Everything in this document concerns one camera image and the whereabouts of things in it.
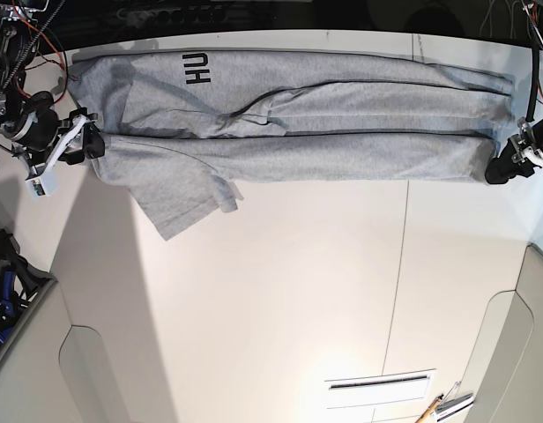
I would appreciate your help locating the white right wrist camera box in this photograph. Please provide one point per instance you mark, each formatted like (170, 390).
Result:
(43, 185)

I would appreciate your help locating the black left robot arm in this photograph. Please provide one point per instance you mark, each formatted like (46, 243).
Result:
(534, 13)

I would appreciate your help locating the grey T-shirt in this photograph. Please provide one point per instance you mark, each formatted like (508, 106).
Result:
(181, 128)

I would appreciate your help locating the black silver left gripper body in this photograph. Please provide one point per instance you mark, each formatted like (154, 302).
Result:
(528, 146)

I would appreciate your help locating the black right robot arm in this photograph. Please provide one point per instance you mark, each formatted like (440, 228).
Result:
(24, 35)

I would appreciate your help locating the wooden handled tool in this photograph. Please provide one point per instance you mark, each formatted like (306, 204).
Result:
(430, 409)

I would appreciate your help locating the blue black equipment pile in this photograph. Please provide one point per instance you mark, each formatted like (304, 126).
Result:
(20, 282)

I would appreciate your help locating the white vent plate with slot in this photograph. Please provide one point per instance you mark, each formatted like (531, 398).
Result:
(378, 390)

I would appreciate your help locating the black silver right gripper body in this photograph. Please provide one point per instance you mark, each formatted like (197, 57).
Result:
(38, 136)

